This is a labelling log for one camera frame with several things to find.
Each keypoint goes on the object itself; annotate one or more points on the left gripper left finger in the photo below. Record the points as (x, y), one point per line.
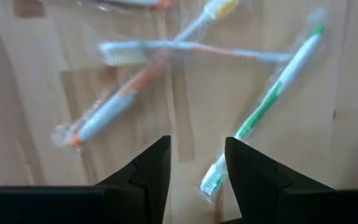
(135, 199)

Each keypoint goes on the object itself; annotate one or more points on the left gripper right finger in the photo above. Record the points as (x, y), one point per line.
(275, 199)

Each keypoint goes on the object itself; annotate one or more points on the green toothbrush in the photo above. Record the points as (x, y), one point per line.
(277, 90)

